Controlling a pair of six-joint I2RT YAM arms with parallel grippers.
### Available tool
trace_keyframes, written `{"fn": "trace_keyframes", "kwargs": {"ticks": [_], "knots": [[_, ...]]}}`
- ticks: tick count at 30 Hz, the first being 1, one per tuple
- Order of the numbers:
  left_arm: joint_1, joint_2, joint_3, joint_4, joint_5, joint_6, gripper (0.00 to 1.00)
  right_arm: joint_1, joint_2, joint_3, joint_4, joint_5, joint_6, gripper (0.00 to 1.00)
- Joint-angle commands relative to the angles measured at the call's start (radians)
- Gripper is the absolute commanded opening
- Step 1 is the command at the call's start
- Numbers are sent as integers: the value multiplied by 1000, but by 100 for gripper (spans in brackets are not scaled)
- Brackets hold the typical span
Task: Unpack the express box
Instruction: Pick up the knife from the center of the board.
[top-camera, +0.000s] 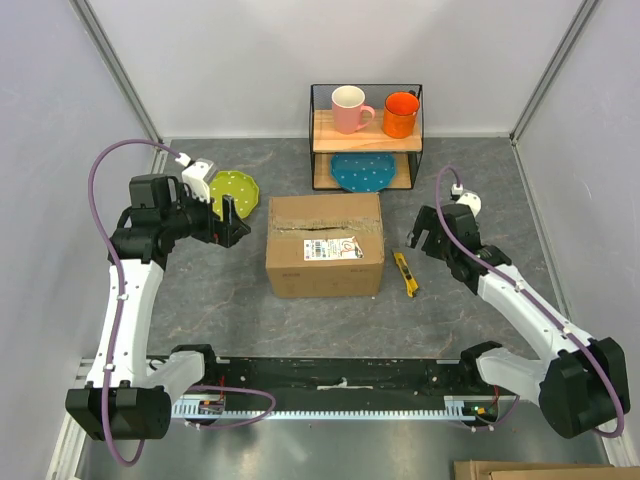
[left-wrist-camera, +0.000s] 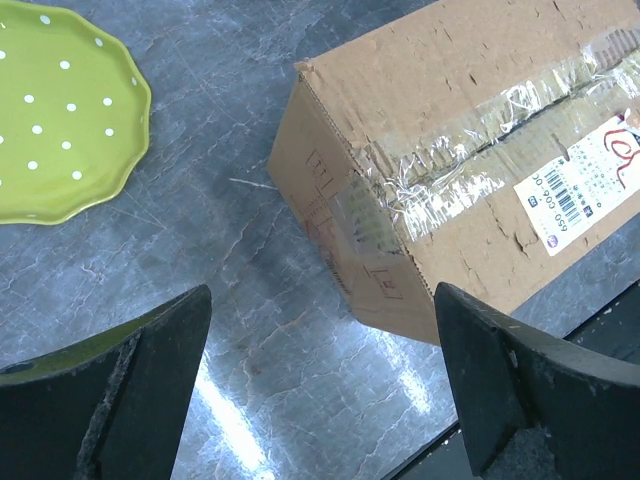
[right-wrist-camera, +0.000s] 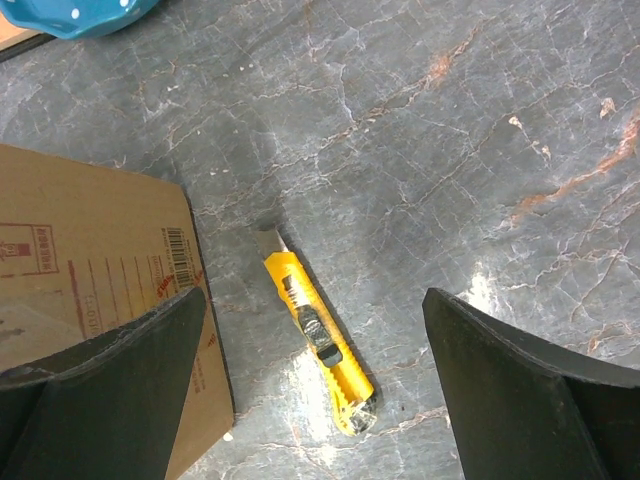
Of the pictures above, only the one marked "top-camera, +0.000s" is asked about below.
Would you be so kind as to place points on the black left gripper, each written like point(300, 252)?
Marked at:
point(231, 229)

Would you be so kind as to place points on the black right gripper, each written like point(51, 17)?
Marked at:
point(427, 219)

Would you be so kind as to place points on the yellow utility knife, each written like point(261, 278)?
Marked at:
point(411, 284)

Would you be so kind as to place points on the brown cardboard express box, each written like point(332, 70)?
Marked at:
point(322, 246)

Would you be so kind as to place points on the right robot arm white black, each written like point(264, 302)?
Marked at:
point(578, 382)

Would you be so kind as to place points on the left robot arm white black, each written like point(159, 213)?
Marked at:
point(123, 399)

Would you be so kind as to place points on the green dotted plate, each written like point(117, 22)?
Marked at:
point(240, 186)

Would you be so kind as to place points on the blue dotted plate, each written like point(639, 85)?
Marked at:
point(363, 172)

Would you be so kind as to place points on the orange mug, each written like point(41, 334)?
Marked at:
point(400, 113)

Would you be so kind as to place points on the pink mug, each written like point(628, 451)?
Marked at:
point(350, 113)

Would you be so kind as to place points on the cardboard sheet corner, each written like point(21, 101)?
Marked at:
point(491, 470)

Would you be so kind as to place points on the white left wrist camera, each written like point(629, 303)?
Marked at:
point(198, 176)

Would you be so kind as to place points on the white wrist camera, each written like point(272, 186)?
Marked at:
point(471, 200)
point(198, 176)

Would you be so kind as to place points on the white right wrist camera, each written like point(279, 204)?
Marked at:
point(471, 200)

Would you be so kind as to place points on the black wire wooden shelf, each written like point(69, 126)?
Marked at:
point(325, 141)

